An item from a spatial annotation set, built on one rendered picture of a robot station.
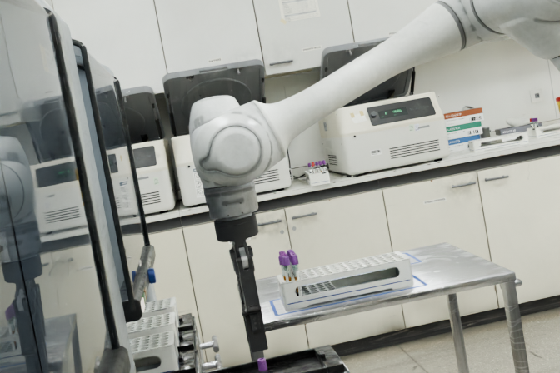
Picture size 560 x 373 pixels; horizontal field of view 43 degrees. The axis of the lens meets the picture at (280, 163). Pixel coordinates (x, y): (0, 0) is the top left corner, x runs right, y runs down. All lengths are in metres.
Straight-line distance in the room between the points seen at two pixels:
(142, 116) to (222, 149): 2.82
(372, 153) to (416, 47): 2.36
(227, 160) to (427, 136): 2.76
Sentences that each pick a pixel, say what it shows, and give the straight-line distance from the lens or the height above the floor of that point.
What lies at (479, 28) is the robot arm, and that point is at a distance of 1.32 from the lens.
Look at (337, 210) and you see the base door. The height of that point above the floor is 0.75.
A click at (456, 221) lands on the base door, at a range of 3.78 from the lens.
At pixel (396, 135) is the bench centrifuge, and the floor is 1.07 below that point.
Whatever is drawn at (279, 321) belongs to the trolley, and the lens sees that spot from 1.53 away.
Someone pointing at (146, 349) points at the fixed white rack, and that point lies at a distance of 1.36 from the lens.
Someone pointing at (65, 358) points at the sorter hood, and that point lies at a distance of 0.60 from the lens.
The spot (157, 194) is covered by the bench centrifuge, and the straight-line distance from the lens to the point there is 3.50.
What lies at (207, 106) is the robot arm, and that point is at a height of 1.28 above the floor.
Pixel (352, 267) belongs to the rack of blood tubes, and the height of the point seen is 0.88.
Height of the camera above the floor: 1.23
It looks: 3 degrees down
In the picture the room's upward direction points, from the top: 10 degrees counter-clockwise
